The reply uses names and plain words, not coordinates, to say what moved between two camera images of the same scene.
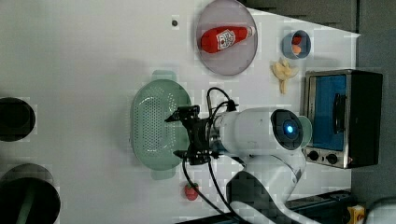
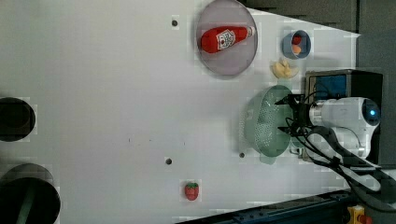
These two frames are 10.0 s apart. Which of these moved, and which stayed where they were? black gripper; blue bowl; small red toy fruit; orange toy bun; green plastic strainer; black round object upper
Moved: green plastic strainer; black gripper
Stayed: small red toy fruit; blue bowl; black round object upper; orange toy bun
